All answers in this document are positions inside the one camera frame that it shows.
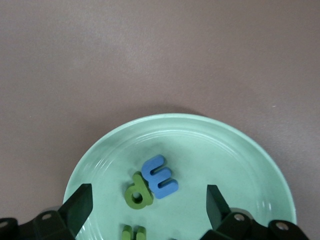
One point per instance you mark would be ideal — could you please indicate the olive green foam letter n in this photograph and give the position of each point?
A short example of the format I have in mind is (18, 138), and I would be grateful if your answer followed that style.
(126, 233)

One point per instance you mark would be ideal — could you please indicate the blue foam letter m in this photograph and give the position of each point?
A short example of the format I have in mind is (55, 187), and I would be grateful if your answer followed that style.
(151, 178)

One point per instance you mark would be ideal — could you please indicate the olive green foam letter p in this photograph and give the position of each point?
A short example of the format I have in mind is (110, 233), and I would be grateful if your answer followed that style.
(140, 185)

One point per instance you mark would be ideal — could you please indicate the brown table mat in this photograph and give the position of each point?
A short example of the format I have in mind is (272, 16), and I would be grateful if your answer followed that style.
(160, 50)

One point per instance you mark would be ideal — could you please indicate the light green plate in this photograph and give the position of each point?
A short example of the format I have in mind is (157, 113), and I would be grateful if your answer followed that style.
(200, 155)

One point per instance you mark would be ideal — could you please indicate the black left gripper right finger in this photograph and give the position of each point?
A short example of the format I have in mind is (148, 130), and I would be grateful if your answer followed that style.
(216, 210)

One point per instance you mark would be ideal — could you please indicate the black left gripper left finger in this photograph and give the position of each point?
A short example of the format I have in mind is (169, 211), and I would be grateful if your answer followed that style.
(78, 210)

